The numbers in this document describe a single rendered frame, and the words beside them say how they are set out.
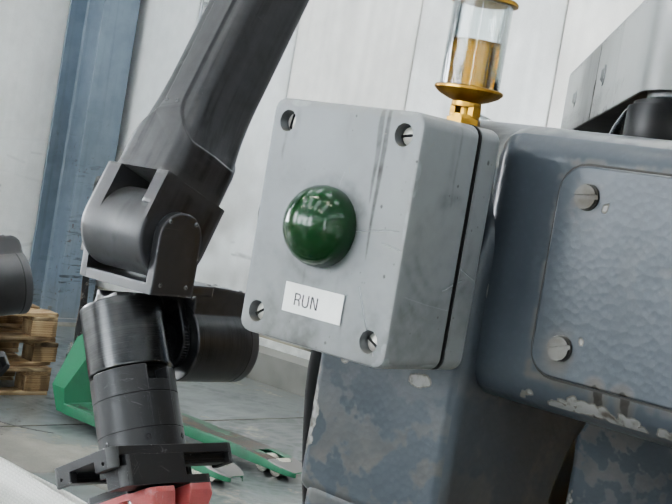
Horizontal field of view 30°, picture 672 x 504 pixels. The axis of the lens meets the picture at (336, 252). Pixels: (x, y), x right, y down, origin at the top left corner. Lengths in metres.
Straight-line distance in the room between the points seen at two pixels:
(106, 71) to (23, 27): 0.66
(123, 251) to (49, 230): 8.58
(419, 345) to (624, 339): 0.07
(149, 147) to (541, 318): 0.45
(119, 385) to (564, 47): 6.04
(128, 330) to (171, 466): 0.09
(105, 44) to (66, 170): 0.99
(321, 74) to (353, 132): 7.42
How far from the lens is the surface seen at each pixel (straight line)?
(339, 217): 0.44
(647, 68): 0.59
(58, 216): 9.39
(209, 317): 0.88
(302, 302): 0.46
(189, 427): 5.92
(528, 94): 6.85
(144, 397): 0.83
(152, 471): 0.81
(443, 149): 0.44
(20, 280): 1.14
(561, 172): 0.46
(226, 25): 0.87
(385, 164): 0.44
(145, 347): 0.84
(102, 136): 9.09
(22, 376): 6.54
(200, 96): 0.85
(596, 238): 0.44
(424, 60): 7.34
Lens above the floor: 1.30
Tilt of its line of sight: 3 degrees down
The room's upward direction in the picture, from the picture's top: 10 degrees clockwise
